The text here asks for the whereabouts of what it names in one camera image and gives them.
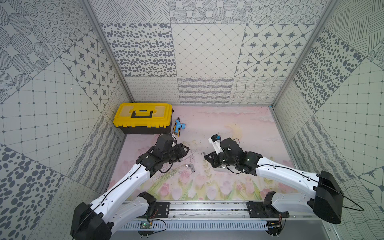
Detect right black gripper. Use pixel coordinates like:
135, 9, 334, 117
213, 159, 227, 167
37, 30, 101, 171
204, 150, 238, 169

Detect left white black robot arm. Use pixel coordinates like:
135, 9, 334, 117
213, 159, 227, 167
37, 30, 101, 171
70, 133, 190, 240

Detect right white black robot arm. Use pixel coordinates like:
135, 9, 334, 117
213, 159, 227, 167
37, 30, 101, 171
205, 135, 344, 224

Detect translucent plastic storage box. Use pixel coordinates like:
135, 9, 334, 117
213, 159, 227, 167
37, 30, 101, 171
213, 165, 230, 173

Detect blue yellow hand tool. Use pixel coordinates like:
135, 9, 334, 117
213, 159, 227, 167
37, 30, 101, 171
172, 117, 186, 137

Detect yellow black toolbox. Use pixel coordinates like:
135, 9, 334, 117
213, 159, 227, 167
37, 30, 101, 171
113, 103, 173, 135

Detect small green circuit board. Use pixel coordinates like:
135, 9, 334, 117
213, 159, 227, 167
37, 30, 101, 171
140, 221, 152, 229

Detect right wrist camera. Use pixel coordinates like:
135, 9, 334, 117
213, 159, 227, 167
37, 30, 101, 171
209, 134, 223, 155

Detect aluminium mounting rail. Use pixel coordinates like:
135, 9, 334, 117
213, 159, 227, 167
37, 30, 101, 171
113, 199, 334, 223

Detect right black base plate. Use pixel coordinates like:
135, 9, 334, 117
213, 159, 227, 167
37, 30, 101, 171
246, 201, 290, 219

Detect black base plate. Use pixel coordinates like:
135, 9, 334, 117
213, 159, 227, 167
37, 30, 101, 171
246, 201, 290, 219
147, 202, 170, 219

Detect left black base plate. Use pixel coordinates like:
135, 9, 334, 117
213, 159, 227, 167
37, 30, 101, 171
147, 202, 170, 219

